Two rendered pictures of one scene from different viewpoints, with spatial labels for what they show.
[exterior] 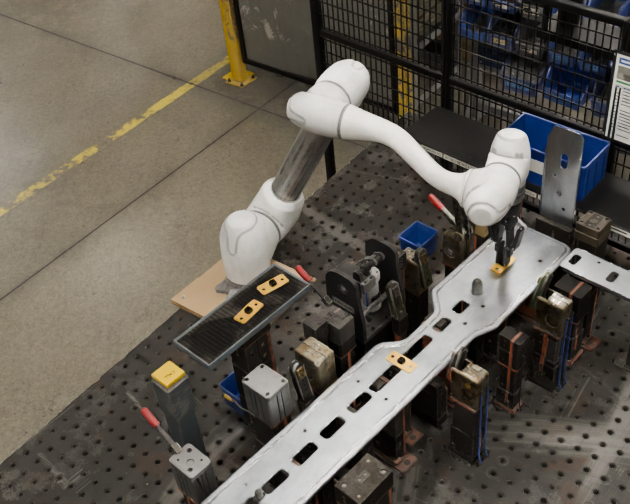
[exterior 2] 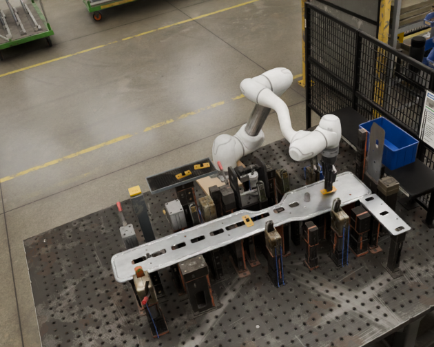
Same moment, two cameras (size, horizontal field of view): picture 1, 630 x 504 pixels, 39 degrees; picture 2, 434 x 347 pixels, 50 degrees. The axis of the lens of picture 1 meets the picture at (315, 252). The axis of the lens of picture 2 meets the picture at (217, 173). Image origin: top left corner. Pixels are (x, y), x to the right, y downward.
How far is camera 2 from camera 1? 0.92 m
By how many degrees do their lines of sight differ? 22
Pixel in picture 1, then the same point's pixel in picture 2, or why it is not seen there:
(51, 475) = (100, 226)
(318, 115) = (249, 90)
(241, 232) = (220, 144)
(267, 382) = (174, 208)
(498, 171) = (313, 134)
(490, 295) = (312, 203)
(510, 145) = (326, 122)
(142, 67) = (263, 69)
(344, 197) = not seen: hidden behind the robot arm
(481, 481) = (273, 295)
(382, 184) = not seen: hidden behind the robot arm
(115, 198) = (220, 126)
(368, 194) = not seen: hidden behind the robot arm
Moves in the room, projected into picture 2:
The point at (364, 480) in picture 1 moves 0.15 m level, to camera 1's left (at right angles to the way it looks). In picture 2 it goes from (191, 265) to (163, 258)
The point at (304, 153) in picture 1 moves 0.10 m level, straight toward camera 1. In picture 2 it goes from (256, 111) to (251, 120)
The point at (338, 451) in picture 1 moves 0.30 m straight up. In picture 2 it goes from (193, 250) to (182, 204)
